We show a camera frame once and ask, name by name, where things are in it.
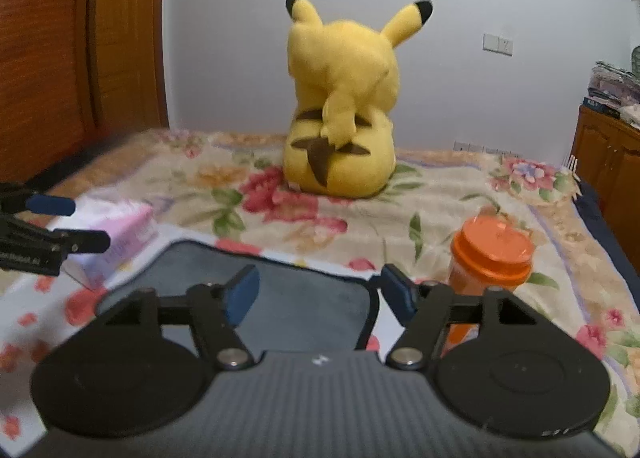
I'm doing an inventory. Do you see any orange lidded jar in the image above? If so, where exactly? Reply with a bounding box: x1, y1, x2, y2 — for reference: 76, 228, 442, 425
442, 214, 535, 356

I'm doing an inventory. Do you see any yellow plush toy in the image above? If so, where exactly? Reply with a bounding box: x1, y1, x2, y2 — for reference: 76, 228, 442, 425
282, 0, 434, 200

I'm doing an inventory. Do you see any floral blanket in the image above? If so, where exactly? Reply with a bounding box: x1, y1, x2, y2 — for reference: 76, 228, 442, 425
0, 128, 640, 458

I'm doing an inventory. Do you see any wooden headboard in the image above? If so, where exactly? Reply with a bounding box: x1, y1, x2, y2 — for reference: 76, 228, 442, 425
0, 0, 170, 185

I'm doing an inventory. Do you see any white wall switch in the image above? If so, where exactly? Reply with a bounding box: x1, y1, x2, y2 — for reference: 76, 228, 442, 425
482, 32, 514, 57

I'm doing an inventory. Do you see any pink tissue box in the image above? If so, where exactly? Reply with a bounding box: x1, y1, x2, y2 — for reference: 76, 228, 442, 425
50, 198, 159, 291

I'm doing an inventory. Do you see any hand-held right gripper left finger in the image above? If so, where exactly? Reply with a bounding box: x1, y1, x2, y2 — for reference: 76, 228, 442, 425
96, 264, 261, 372

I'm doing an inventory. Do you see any grey towel with dark border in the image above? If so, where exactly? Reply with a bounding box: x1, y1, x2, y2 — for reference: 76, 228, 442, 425
95, 239, 382, 355

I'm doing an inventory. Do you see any white wall socket strip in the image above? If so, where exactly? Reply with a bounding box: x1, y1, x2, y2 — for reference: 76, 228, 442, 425
452, 140, 524, 160

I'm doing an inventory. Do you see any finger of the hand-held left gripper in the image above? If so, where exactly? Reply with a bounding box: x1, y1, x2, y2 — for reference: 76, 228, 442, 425
0, 215, 111, 260
0, 182, 77, 217

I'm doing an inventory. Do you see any pile of books and cloths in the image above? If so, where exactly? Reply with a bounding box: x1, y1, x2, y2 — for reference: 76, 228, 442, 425
581, 45, 640, 129

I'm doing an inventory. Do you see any wooden cabinet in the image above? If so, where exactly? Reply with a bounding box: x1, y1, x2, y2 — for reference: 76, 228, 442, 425
570, 105, 640, 259

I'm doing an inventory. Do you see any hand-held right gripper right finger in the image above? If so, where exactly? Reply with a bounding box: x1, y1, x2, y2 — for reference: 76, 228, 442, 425
381, 263, 542, 372

